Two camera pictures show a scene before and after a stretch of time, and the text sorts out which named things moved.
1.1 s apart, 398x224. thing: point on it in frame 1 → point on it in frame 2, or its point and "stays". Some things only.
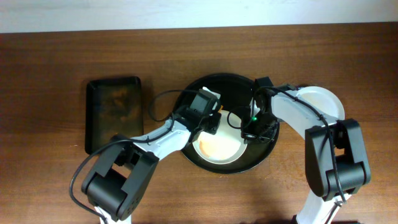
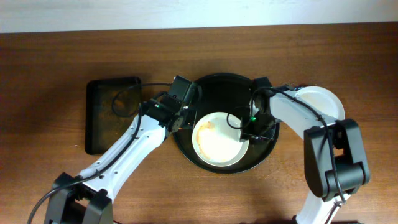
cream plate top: [225, 146] stays
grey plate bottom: [324, 99] stays
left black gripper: [210, 126] → [188, 116]
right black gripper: [259, 131] stays
